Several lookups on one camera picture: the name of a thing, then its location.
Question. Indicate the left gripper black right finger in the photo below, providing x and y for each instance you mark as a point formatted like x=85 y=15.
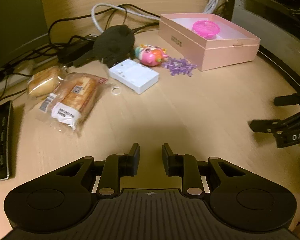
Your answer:
x=183 y=166

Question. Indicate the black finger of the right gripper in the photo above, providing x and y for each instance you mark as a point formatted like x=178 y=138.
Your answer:
x=293 y=99
x=268 y=126

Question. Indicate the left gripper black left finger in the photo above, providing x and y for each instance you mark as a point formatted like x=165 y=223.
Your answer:
x=115 y=167

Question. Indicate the white multi-port charger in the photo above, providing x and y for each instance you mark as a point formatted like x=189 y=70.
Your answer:
x=134 y=75

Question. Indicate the purple crystal bead ornament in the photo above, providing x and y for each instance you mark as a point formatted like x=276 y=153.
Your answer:
x=179 y=66

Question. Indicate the packaged bread roll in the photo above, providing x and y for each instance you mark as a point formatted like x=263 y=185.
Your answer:
x=45 y=81

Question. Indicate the pink plastic toy basket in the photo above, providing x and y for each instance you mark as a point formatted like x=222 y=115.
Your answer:
x=206 y=29

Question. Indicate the black plush toy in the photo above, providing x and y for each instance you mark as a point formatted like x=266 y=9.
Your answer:
x=114 y=45

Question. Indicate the pink cardboard box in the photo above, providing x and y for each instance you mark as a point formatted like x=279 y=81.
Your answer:
x=232 y=45

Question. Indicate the computer tower case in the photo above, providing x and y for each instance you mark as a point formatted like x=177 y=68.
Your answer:
x=277 y=24

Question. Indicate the black power adapter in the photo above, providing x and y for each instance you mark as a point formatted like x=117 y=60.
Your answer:
x=75 y=48

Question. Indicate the white power strip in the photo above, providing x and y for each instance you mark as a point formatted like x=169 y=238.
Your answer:
x=19 y=73

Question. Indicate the black monitor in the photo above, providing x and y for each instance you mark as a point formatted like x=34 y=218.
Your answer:
x=23 y=27

